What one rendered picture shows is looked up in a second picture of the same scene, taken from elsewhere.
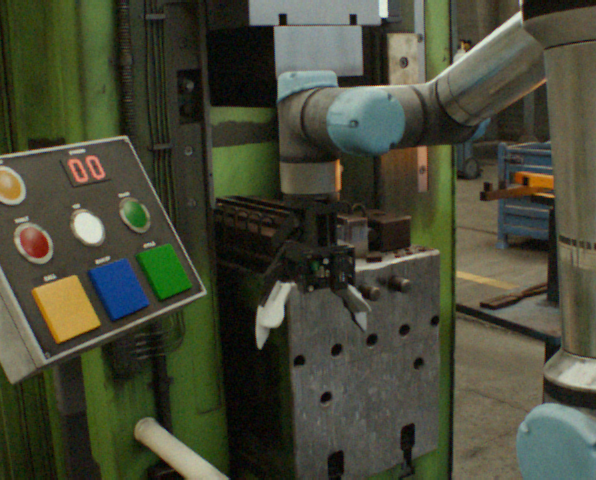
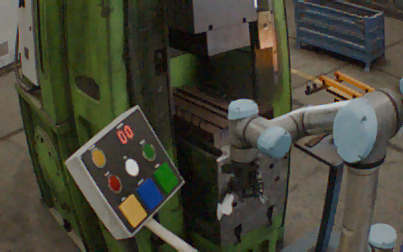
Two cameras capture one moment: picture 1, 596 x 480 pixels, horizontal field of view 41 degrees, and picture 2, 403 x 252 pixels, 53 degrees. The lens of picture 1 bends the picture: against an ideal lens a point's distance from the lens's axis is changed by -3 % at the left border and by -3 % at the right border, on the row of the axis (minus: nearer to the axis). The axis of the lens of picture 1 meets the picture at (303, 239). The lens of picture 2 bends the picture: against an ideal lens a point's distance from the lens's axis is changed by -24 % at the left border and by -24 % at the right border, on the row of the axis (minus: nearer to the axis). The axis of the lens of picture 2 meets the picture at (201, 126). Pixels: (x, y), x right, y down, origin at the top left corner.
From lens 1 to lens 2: 0.56 m
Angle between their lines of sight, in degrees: 14
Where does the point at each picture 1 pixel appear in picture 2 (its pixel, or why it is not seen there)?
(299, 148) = (240, 143)
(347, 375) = not seen: hidden behind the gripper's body
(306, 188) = (243, 159)
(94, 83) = (115, 68)
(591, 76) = (359, 185)
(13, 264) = (109, 196)
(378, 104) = (281, 138)
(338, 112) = (263, 141)
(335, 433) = (238, 217)
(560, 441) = not seen: outside the picture
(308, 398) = not seen: hidden behind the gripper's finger
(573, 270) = (345, 235)
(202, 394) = (171, 203)
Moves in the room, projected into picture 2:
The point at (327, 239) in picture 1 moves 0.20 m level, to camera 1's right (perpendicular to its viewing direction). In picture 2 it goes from (252, 180) to (318, 170)
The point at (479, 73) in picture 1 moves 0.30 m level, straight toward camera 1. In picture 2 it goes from (321, 124) to (327, 192)
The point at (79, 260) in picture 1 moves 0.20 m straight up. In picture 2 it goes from (132, 185) to (121, 122)
